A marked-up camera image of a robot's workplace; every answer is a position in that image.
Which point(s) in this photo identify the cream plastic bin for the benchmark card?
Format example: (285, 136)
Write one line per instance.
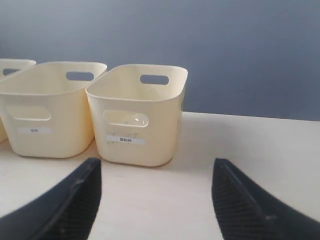
(45, 114)
(15, 65)
(136, 112)

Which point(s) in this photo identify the right cream plastic bin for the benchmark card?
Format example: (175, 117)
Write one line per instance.
(136, 112)

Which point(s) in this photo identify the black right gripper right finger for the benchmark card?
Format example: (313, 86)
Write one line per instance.
(246, 211)

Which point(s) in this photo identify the left cream plastic bin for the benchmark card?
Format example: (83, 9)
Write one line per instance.
(15, 65)

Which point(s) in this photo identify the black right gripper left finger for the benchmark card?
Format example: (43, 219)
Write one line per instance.
(65, 212)

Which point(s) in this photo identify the middle cream plastic bin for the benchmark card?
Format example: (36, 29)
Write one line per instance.
(45, 114)

